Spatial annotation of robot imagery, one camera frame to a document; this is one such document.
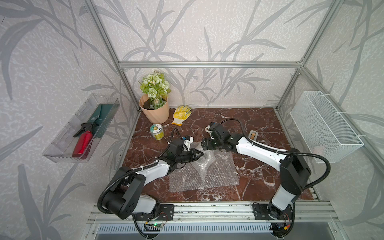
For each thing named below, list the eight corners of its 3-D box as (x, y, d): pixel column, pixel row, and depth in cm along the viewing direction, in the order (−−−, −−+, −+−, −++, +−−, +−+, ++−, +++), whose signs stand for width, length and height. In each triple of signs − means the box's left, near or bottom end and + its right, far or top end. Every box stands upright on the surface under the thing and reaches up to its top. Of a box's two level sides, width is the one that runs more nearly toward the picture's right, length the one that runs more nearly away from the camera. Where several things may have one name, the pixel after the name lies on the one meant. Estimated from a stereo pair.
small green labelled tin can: (151, 140, 104) (148, 133, 97) (154, 130, 109) (150, 123, 102) (163, 140, 104) (160, 133, 97) (165, 131, 109) (162, 123, 102)
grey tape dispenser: (247, 140, 104) (249, 135, 100) (248, 133, 107) (250, 129, 103) (255, 142, 103) (257, 138, 99) (256, 135, 106) (258, 131, 102)
